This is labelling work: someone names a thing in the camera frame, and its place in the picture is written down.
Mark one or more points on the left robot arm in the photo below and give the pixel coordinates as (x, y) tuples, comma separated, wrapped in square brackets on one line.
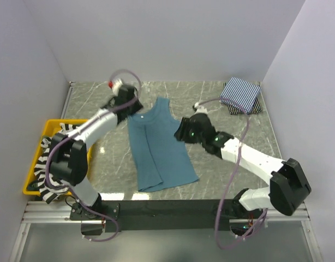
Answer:
[(96, 127)]

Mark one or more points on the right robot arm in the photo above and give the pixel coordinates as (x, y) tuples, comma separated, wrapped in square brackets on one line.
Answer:
[(287, 185)]

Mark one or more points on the dark striped folded garment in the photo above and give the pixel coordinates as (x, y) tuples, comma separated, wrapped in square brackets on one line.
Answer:
[(256, 109)]

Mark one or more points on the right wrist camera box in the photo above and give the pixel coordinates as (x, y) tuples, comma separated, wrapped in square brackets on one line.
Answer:
[(199, 109)]

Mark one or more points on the black white striped garment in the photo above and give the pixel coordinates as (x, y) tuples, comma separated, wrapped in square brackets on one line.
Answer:
[(44, 174)]

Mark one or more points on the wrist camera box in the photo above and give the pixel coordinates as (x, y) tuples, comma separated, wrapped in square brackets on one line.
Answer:
[(115, 85), (199, 109)]

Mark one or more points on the blue white striped folded garment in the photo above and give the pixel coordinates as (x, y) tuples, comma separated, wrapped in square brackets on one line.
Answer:
[(240, 93)]

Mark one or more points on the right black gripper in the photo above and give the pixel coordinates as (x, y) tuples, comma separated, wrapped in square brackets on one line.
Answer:
[(181, 133)]

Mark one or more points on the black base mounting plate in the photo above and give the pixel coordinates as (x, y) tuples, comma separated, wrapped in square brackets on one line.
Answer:
[(128, 215)]

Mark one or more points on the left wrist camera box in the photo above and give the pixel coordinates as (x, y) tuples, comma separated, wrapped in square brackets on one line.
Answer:
[(115, 85)]

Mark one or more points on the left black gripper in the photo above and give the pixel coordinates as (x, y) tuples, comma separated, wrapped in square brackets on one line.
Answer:
[(138, 106)]

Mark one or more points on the teal ribbed tank top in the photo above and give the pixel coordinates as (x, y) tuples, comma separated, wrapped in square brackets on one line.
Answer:
[(161, 161)]

